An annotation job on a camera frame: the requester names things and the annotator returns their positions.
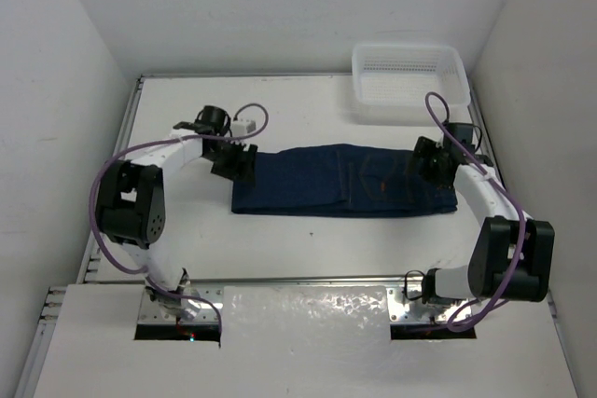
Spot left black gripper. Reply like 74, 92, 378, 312
202, 137, 255, 185

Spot dark blue denim trousers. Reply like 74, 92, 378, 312
230, 144, 458, 218

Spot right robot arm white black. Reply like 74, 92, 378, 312
408, 123, 555, 305

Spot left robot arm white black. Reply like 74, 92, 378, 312
89, 105, 265, 317

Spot white plastic basket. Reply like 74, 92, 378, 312
350, 43, 471, 126

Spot white front cover board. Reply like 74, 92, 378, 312
35, 284, 575, 397

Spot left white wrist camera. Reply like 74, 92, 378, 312
229, 118, 257, 138

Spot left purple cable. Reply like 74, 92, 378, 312
88, 103, 271, 327

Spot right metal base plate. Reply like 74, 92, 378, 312
386, 286, 466, 326

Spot metal base plate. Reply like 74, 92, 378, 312
386, 286, 466, 326
137, 288, 218, 325

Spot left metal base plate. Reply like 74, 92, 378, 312
137, 288, 218, 325

